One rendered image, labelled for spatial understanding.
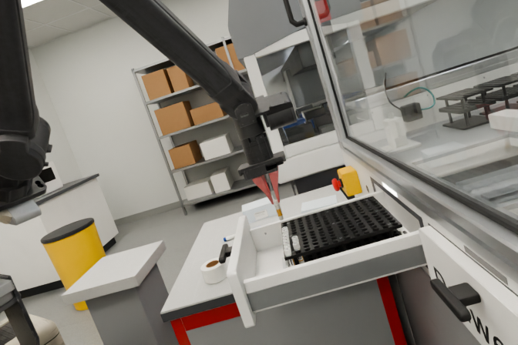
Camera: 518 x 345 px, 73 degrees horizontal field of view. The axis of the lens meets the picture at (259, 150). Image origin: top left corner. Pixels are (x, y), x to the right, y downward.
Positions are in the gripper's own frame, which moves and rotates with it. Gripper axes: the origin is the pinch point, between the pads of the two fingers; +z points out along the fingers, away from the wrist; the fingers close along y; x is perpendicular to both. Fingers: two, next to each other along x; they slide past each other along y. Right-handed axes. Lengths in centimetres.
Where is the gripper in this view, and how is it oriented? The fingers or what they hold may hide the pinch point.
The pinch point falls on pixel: (274, 199)
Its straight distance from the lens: 77.1
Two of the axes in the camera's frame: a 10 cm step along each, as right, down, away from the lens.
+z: 3.3, 9.4, 1.3
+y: 9.4, -3.2, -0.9
